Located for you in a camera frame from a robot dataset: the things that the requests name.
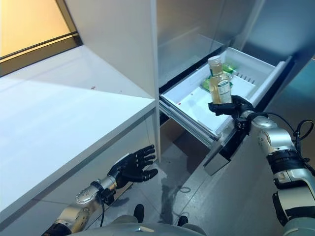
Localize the black framed window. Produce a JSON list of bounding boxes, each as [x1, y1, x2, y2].
[[0, 0, 84, 63]]

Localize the white counter cabinet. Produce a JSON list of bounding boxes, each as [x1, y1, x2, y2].
[[0, 45, 158, 236]]

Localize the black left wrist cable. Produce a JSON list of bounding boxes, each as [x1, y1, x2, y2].
[[90, 180, 109, 228]]

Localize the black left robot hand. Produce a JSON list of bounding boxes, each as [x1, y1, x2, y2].
[[107, 144, 158, 190]]

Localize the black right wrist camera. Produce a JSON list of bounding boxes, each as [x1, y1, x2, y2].
[[235, 118, 252, 132]]

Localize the grey robot torso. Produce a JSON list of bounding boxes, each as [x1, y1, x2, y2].
[[93, 215, 210, 236]]

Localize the fridge drawer with white bin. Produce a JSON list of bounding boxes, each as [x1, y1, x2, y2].
[[158, 47, 293, 177]]

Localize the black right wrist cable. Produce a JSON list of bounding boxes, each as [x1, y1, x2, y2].
[[260, 112, 315, 173]]

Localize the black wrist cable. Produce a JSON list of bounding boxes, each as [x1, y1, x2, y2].
[[90, 180, 109, 228], [260, 112, 315, 173]]

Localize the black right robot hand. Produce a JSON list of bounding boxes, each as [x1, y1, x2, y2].
[[208, 95, 254, 121]]

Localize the tall white side panel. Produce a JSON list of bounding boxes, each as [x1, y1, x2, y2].
[[63, 0, 162, 163]]

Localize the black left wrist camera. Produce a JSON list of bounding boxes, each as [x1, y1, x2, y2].
[[102, 188, 116, 206]]

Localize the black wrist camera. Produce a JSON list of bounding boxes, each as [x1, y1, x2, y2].
[[102, 188, 116, 206], [235, 118, 252, 132]]

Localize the yellow drink bottle white cap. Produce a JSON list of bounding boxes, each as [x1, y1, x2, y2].
[[207, 56, 233, 105]]

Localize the stainless steel fridge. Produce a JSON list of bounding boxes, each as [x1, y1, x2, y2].
[[150, 0, 315, 177]]

